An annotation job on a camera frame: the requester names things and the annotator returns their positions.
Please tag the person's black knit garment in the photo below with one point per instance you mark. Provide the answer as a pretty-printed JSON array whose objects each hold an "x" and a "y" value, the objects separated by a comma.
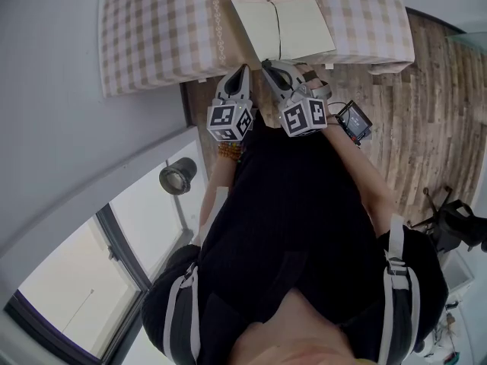
[{"x": 300, "y": 204}]

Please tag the person's right hand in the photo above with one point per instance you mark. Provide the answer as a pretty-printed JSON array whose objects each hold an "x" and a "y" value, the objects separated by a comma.
[{"x": 306, "y": 68}]

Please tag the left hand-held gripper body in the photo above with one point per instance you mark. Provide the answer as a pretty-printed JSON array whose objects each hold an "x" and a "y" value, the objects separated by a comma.
[{"x": 224, "y": 118}]

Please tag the notebook with teal cover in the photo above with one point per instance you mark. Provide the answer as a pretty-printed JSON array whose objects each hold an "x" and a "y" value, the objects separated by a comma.
[{"x": 300, "y": 25}]

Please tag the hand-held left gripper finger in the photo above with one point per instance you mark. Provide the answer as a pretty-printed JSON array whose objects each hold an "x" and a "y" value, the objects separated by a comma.
[
  {"x": 246, "y": 89},
  {"x": 222, "y": 87}
]

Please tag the black office chair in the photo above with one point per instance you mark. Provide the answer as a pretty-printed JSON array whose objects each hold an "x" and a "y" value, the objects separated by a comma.
[{"x": 452, "y": 223}]

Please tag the black wrist screen device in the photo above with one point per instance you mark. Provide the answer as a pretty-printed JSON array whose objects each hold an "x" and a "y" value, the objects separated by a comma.
[{"x": 355, "y": 122}]

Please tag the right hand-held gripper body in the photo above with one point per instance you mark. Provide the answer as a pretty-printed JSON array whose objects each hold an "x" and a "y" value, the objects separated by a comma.
[{"x": 300, "y": 118}]

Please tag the person's right forearm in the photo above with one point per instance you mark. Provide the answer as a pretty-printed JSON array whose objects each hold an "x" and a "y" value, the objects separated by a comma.
[{"x": 357, "y": 173}]

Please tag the frosted glass panel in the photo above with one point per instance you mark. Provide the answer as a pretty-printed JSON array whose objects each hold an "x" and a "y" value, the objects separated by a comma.
[{"x": 470, "y": 41}]

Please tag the black framed window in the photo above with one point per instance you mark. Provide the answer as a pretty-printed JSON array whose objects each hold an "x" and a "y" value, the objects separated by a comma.
[{"x": 76, "y": 280}]

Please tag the beige checkered tablecloth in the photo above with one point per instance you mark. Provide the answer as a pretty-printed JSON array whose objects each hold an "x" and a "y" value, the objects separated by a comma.
[{"x": 152, "y": 32}]

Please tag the person's left forearm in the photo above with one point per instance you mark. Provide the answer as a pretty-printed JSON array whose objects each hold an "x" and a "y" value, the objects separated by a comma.
[{"x": 218, "y": 175}]

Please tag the person's neck and chin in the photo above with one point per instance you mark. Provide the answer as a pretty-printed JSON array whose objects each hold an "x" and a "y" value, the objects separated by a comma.
[{"x": 296, "y": 333}]

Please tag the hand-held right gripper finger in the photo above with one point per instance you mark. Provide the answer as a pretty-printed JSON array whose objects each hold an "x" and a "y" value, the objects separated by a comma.
[
  {"x": 274, "y": 86},
  {"x": 293, "y": 72}
]

